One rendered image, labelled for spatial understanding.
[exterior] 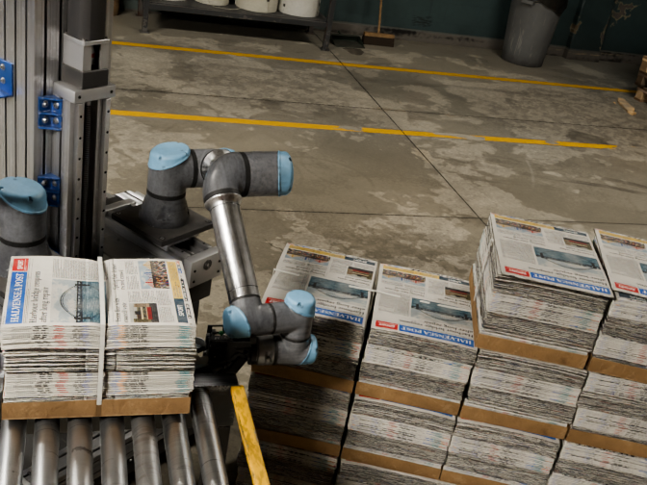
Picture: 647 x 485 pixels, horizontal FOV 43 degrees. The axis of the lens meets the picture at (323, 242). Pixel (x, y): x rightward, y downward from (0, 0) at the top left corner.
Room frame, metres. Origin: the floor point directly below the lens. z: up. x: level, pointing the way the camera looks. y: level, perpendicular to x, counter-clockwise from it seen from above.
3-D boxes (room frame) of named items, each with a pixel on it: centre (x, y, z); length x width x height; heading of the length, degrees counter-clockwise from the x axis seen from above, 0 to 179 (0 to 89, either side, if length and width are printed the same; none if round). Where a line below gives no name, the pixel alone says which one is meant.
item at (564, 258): (1.99, -0.59, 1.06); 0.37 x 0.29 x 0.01; 178
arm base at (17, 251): (1.84, 0.76, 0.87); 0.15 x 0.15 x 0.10
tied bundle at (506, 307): (2.01, -0.58, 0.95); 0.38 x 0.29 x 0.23; 178
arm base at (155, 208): (2.26, 0.49, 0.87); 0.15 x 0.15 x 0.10
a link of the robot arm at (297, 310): (1.69, 0.04, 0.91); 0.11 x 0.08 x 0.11; 120
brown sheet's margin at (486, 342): (2.01, -0.58, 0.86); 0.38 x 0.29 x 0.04; 178
